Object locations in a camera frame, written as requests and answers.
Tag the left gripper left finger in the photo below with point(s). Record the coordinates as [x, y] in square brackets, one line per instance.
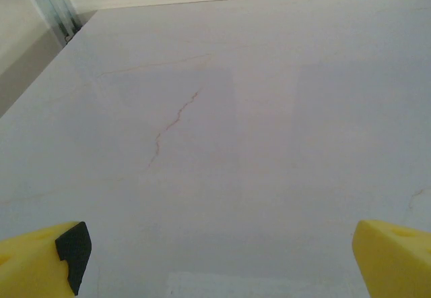
[27, 261]

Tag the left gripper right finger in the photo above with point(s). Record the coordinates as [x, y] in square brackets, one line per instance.
[394, 261]

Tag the aluminium frame post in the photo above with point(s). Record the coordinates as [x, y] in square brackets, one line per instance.
[55, 8]

